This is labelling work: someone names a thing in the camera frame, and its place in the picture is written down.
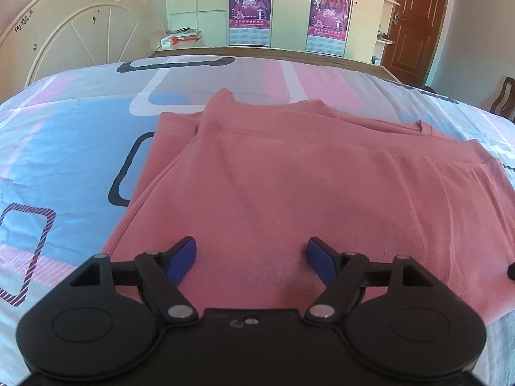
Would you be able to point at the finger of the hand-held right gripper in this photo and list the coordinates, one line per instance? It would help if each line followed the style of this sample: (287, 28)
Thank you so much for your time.
(511, 271)

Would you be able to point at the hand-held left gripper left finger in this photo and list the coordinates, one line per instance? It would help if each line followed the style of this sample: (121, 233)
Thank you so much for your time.
(180, 259)

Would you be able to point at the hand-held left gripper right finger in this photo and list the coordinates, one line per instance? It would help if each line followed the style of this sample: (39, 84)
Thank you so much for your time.
(322, 259)

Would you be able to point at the pink sweatshirt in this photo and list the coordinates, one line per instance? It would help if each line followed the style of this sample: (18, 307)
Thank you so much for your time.
(289, 201)

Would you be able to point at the patterned pastel bedsheet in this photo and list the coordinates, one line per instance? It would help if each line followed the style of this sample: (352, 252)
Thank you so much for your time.
(64, 152)

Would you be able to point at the wooden chair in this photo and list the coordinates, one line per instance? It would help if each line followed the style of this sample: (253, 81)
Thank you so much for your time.
(505, 100)

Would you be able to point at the wooden bed board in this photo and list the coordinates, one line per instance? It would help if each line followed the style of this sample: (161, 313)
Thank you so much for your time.
(261, 52)

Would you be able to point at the white red box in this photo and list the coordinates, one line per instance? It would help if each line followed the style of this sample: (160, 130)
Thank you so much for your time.
(179, 39)

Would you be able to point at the purple calendar poster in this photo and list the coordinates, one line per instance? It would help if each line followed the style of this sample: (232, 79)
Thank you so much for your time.
(249, 8)
(329, 18)

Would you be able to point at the cream corner shelf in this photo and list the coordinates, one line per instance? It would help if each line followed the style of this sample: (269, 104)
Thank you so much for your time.
(387, 20)

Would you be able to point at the cream wardrobe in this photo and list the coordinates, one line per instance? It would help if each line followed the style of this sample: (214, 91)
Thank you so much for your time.
(289, 12)

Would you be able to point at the brown wooden door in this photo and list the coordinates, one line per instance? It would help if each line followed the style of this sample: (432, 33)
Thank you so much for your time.
(418, 24)

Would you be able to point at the cream round headboard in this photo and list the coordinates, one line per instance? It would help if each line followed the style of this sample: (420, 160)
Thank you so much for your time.
(80, 24)

